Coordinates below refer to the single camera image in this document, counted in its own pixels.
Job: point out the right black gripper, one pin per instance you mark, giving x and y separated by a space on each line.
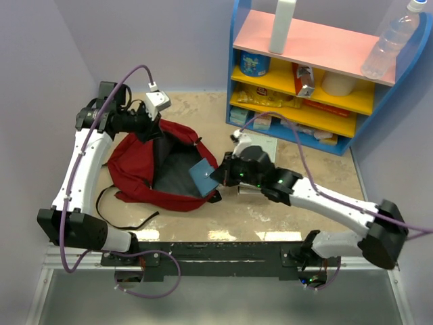
224 173

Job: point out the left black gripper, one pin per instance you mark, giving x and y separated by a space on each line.
153 130

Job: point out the blue wallet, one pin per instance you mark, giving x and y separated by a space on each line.
201 176

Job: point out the red backpack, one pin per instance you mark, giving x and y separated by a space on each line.
157 172

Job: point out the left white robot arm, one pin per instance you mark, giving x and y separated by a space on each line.
70 221

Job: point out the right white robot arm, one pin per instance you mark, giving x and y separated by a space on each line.
375 231

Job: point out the pink tissue pack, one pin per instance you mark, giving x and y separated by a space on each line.
262 122

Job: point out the teal tissue pack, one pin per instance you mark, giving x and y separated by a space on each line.
238 116

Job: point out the yellow snack bag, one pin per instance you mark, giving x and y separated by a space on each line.
261 96

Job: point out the white booklet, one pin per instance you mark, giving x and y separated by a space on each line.
268 144

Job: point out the white wrapped packs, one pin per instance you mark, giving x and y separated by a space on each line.
323 137

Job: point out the blue wooden shelf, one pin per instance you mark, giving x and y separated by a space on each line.
325 48

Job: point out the red flat box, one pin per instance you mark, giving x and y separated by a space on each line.
327 108

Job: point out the blue round tin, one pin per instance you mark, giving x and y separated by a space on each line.
254 65

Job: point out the red snack box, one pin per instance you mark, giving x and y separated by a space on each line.
304 81

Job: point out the white paper roll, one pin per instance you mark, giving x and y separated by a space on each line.
338 85

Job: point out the white bottle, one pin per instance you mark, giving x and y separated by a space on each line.
283 17

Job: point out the clear plastic water bottle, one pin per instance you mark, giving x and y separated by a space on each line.
395 36

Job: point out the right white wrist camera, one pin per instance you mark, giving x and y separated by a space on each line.
240 140

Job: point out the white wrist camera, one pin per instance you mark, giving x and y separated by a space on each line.
240 140
156 101

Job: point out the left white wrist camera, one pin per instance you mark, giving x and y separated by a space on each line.
156 101

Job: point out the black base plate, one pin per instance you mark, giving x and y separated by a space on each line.
282 260

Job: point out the aluminium rail frame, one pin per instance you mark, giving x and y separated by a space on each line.
217 282

